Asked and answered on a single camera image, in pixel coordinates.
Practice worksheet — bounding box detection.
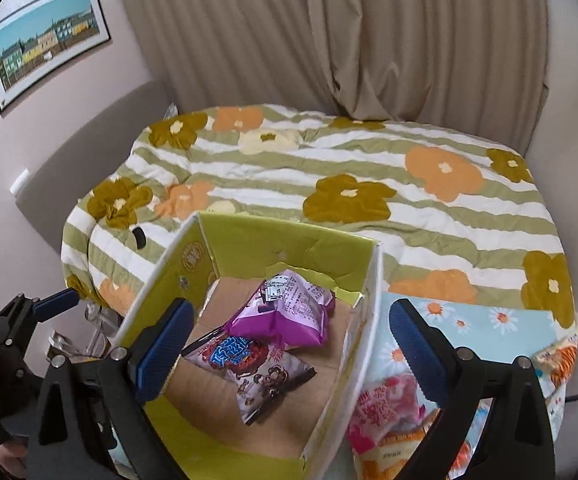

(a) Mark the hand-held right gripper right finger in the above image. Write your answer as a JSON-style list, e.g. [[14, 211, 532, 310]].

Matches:
[[389, 297, 557, 480]]

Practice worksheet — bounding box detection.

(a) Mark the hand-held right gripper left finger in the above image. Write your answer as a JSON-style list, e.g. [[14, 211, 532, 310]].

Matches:
[[31, 298, 196, 480]]

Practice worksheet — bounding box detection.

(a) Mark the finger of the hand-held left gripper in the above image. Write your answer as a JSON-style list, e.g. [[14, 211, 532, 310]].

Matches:
[[0, 286, 82, 358]]

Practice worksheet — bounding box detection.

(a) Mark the green cardboard box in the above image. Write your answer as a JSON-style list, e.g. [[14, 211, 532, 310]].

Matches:
[[114, 211, 387, 480]]

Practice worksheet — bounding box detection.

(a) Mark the orange cake snack packet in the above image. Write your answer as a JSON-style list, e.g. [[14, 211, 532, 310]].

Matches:
[[359, 422, 474, 480], [531, 332, 578, 401]]

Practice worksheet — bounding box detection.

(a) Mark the pink snack packet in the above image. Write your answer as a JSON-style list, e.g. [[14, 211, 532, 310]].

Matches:
[[346, 370, 444, 456]]

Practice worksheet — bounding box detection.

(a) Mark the light blue daisy print cloth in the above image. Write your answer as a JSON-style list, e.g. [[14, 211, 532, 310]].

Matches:
[[379, 292, 578, 480]]

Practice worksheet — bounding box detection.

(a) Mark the white red snack packet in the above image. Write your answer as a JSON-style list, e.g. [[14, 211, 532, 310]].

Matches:
[[184, 332, 317, 426]]

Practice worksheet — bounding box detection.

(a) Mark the purple snack packet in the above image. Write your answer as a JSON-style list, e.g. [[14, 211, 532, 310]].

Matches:
[[224, 269, 337, 351]]

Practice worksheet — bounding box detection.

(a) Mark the grey bed headboard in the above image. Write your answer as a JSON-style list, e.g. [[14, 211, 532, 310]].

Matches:
[[15, 80, 180, 251]]

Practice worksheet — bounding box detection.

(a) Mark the green striped floral blanket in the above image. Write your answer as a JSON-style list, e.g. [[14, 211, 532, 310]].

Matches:
[[61, 104, 578, 331]]

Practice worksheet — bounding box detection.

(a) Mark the beige curtain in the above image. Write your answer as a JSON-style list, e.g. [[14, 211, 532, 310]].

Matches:
[[114, 0, 552, 158]]

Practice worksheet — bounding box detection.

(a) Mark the white wall socket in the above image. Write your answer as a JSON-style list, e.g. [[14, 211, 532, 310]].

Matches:
[[10, 169, 32, 195]]

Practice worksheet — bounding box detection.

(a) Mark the framed wall picture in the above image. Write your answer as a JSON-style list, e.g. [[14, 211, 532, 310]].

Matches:
[[0, 0, 112, 113]]

